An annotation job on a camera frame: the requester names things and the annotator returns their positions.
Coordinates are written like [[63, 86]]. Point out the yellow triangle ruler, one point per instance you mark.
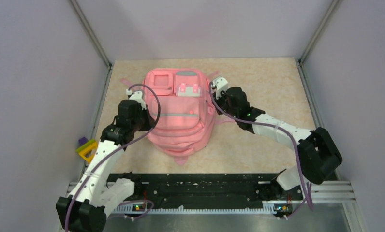
[[85, 151]]

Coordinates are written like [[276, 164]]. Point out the purple block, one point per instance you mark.
[[82, 141]]

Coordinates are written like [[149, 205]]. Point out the pink student backpack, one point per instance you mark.
[[187, 115]]

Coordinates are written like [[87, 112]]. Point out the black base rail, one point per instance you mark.
[[208, 191]]

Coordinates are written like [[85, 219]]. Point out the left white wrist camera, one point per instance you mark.
[[136, 96]]

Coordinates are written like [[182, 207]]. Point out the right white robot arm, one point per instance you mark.
[[317, 156]]

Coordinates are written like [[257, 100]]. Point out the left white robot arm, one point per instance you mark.
[[88, 205]]

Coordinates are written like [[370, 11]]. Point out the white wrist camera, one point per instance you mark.
[[219, 85], [136, 96]]

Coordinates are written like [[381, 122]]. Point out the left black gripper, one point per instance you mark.
[[150, 120]]

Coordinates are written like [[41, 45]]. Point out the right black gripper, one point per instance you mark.
[[223, 94]]

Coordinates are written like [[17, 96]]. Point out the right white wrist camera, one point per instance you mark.
[[219, 85]]

